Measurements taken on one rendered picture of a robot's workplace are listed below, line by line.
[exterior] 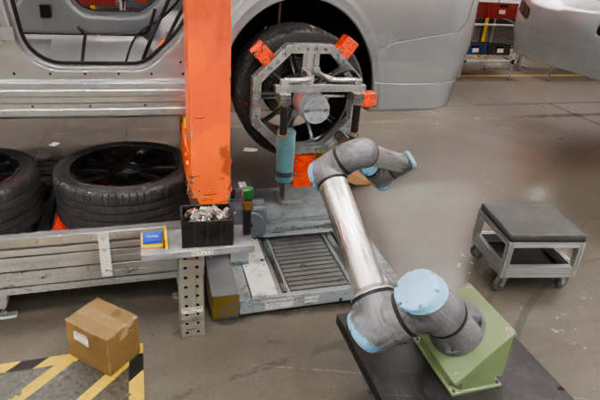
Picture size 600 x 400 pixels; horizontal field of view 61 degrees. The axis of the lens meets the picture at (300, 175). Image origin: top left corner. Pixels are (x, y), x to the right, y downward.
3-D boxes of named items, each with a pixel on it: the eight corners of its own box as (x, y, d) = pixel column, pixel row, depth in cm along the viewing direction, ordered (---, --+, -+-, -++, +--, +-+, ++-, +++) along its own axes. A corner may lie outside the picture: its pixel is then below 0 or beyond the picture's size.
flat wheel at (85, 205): (170, 170, 300) (168, 133, 290) (216, 220, 251) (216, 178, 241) (47, 192, 266) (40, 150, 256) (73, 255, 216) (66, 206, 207)
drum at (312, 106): (316, 111, 256) (318, 83, 250) (329, 125, 237) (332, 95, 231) (289, 112, 252) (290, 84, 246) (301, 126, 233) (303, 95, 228)
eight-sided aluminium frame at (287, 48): (349, 146, 269) (361, 43, 247) (354, 152, 264) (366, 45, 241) (248, 151, 254) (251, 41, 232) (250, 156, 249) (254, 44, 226)
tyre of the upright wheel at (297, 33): (371, 72, 283) (283, -7, 252) (389, 83, 262) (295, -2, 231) (296, 162, 294) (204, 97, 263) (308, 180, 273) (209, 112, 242)
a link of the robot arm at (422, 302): (471, 326, 152) (443, 297, 143) (421, 346, 159) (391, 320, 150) (459, 285, 164) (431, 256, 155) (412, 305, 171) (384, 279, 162)
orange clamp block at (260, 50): (272, 53, 238) (259, 38, 234) (276, 56, 231) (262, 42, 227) (262, 63, 239) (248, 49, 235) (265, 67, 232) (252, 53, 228)
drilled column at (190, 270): (202, 319, 225) (201, 237, 208) (204, 335, 216) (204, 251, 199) (179, 322, 222) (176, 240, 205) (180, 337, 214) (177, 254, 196)
